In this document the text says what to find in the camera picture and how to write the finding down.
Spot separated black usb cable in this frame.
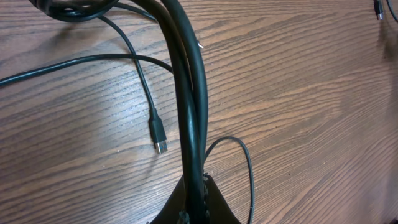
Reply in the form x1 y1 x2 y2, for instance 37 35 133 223
373 0 398 23

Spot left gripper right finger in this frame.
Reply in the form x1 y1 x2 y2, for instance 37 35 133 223
204 174 241 224

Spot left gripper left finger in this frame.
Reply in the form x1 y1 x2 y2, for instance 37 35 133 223
150 176 185 224

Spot black usb cables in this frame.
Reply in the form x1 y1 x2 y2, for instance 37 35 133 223
0 0 256 224

